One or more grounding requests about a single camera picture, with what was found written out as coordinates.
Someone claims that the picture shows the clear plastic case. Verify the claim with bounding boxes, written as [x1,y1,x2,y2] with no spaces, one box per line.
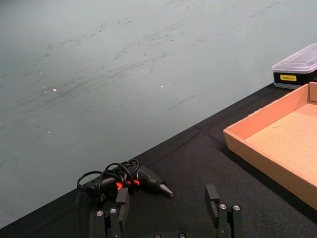
[272,43,317,90]

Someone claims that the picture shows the black table cloth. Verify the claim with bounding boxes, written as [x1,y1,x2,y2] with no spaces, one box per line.
[0,83,317,238]

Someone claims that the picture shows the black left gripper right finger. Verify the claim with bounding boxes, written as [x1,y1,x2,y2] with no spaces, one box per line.
[205,184,245,238]

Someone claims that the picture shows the shallow brown cardboard tray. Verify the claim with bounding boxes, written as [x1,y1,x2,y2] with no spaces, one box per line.
[223,81,317,211]

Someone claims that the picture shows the black corded tool orange parts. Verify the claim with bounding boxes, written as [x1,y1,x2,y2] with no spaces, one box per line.
[77,159,174,203]

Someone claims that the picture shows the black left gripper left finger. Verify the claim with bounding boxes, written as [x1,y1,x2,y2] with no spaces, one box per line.
[96,187,130,238]

